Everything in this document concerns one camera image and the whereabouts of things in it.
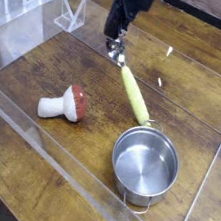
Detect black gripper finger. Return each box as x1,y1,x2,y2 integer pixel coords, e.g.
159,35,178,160
104,0,121,38
107,5,131,39

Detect green handled metal spoon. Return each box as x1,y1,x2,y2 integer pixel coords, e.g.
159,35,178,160
106,38,150,126

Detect black strip on table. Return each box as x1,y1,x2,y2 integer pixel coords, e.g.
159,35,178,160
164,0,221,30

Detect red and white toy mushroom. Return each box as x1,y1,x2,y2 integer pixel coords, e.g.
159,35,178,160
37,84,87,122

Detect small stainless steel pot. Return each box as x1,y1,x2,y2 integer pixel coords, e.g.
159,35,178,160
112,119,180,215

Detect clear acrylic triangular bracket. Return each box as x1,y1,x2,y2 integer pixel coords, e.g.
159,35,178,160
54,0,86,32

